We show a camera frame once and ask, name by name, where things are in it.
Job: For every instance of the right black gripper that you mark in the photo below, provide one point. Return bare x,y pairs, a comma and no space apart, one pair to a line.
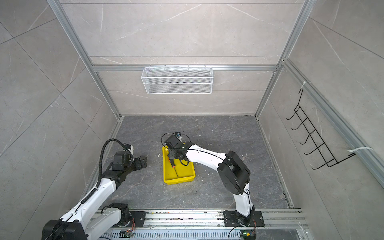
171,155

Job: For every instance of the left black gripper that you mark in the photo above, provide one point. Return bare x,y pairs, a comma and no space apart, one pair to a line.
138,165

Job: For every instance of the orange black handled screwdriver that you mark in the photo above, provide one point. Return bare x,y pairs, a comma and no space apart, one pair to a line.
172,163

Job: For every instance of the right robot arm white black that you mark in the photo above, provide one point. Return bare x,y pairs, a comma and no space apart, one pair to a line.
234,173

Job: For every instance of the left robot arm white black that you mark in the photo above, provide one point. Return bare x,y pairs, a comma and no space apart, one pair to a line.
78,223

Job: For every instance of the yellow plastic bin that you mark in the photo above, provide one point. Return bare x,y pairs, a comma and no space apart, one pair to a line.
178,174

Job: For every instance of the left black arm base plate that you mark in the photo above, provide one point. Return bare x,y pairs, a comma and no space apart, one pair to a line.
132,219

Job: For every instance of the white wire mesh basket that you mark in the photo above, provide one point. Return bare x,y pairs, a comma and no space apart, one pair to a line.
178,80

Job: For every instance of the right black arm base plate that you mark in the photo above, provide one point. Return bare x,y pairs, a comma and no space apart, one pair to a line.
233,219

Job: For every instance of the aluminium mounting rail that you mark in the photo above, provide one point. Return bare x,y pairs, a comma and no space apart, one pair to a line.
211,224

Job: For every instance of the black wire hook rack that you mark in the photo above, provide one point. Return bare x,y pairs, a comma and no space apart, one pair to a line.
328,159

